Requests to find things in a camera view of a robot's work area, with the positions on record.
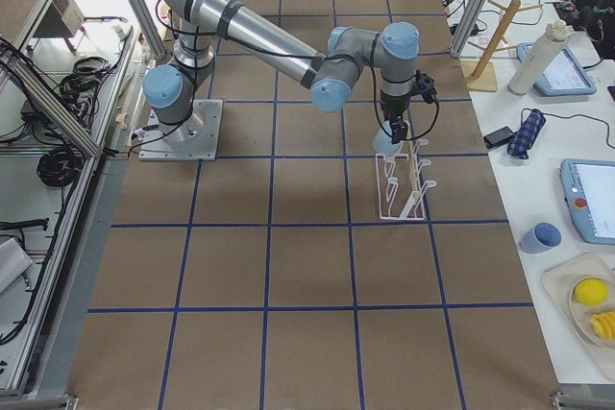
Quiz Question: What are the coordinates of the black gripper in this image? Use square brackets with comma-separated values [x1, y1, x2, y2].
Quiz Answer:
[380, 92, 410, 143]

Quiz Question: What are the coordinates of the light blue ikea cup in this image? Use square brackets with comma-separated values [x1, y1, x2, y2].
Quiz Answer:
[373, 129, 404, 156]

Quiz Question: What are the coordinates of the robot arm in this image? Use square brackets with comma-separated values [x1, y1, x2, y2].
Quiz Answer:
[162, 0, 435, 149]

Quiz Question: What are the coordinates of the blue cup on side table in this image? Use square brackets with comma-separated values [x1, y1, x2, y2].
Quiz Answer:
[519, 222, 561, 254]

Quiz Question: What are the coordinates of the wooden mug tree stand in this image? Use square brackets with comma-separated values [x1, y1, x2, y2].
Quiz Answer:
[460, 0, 541, 92]

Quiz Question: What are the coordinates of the folded blue plaid umbrella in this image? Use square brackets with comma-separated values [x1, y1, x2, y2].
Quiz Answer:
[506, 109, 546, 160]

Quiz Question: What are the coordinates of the blue teach pendant far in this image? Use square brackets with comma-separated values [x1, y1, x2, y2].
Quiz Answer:
[533, 47, 597, 97]

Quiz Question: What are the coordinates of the blue teach pendant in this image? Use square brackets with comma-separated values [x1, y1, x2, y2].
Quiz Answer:
[559, 158, 614, 246]
[533, 47, 597, 97]

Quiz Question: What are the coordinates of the blue teach pendant near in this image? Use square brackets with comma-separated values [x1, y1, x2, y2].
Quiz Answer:
[559, 158, 614, 246]

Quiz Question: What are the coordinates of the beige tray with fruit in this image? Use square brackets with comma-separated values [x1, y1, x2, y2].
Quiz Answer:
[540, 253, 614, 381]

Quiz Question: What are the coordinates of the yellow lemon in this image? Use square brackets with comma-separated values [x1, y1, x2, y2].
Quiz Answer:
[573, 278, 608, 306]

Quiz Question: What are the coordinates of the yellow sliced fruit toy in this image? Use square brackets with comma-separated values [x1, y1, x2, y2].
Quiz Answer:
[590, 311, 615, 340]

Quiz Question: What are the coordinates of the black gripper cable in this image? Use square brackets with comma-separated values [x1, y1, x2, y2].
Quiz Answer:
[372, 63, 441, 142]

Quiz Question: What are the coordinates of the white wire cup rack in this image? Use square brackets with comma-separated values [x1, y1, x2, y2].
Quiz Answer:
[375, 138, 437, 222]

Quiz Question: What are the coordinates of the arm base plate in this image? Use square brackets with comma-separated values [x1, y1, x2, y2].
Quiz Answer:
[138, 99, 224, 161]

